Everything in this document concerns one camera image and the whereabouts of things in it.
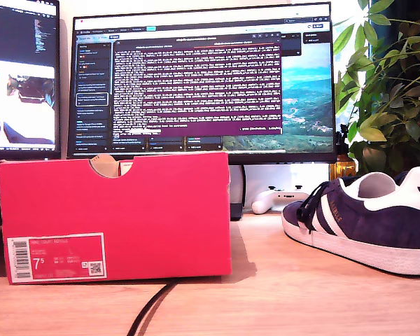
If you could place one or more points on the red shoebox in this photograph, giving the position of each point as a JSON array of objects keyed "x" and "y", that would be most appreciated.
[{"x": 143, "y": 210}]

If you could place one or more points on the grey monitor stand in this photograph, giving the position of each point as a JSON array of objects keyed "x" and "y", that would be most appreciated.
[{"x": 237, "y": 189}]

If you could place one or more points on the white game controller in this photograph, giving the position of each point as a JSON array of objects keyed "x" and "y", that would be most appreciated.
[{"x": 266, "y": 204}]

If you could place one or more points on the large black computer monitor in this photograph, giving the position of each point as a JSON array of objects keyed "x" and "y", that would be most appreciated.
[{"x": 196, "y": 87}]

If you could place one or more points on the tan cardboard insert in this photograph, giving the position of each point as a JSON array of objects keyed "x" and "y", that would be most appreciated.
[{"x": 105, "y": 166}]

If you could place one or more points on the amber pump bottle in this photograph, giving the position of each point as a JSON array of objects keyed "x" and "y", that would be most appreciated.
[{"x": 343, "y": 168}]

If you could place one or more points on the green leafy houseplant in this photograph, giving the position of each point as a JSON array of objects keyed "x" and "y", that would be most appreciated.
[{"x": 388, "y": 105}]

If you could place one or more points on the narrow black computer monitor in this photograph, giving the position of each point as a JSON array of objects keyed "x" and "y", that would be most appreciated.
[{"x": 21, "y": 52}]

